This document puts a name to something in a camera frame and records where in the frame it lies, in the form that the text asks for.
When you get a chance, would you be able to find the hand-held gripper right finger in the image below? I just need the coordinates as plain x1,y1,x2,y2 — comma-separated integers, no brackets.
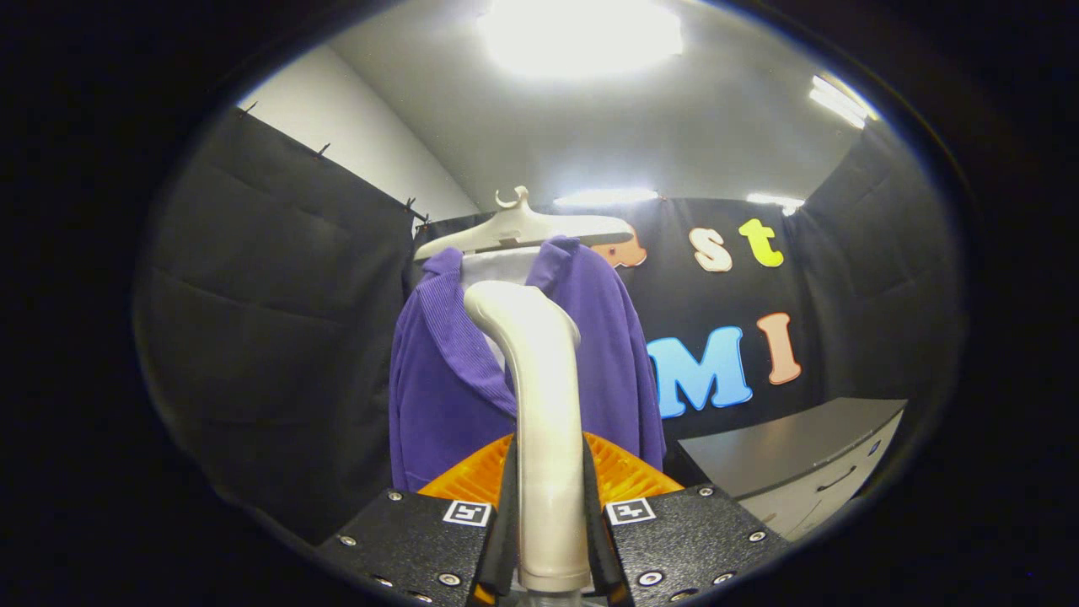
583,430,789,607

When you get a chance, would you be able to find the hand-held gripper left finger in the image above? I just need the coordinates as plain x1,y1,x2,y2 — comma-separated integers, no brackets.
319,432,519,607

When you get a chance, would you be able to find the white garment steamer wand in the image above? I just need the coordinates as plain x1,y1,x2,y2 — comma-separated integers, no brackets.
464,280,593,598

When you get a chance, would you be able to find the purple jacket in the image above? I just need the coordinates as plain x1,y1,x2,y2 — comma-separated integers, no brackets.
389,237,667,492

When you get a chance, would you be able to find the white clothes hanger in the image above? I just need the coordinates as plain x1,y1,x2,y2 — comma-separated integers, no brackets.
413,186,635,261

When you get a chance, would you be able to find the grey drawer cabinet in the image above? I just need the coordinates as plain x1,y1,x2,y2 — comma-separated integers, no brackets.
679,397,910,540

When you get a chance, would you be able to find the white inner shirt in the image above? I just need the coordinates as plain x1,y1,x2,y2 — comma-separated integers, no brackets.
461,247,540,372

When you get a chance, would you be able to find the black backdrop cloth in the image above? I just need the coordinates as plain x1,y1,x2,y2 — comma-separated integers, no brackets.
135,105,962,545

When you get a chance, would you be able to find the long ceiling light strip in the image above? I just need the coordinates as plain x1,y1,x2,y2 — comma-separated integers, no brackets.
552,187,660,208

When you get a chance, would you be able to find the small ceiling light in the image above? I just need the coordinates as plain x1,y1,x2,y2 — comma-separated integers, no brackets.
746,193,806,216

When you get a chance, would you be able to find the rectangular ceiling light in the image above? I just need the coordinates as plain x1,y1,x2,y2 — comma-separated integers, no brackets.
809,74,878,129

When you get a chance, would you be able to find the large ceiling light panel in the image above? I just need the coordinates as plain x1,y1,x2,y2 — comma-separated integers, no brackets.
476,0,685,81

